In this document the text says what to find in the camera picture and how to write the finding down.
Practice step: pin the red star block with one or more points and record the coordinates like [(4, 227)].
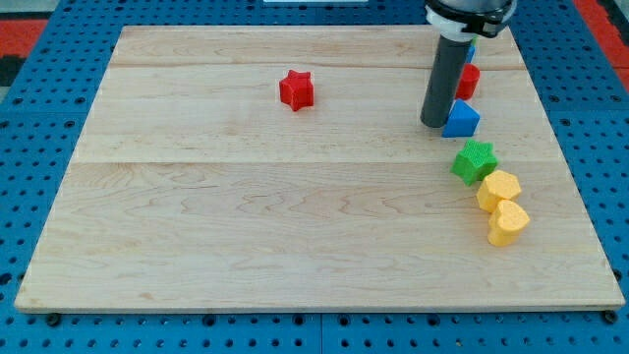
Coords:
[(297, 90)]

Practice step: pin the green star block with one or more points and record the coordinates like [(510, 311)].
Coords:
[(474, 161)]

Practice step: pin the yellow heart block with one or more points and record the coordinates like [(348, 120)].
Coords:
[(506, 223)]

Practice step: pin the wooden board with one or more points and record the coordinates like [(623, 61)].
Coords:
[(193, 189)]

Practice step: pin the blue triangle block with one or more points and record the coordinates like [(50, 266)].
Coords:
[(462, 121)]

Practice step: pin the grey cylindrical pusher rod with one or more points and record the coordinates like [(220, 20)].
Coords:
[(447, 68)]

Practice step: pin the yellow hexagon block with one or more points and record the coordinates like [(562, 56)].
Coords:
[(496, 187)]

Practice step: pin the red cylinder block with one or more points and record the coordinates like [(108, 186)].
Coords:
[(468, 82)]

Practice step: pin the blue block behind pusher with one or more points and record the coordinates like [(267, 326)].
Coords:
[(471, 54)]

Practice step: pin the blue perforated base mat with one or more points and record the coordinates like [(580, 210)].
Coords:
[(48, 101)]

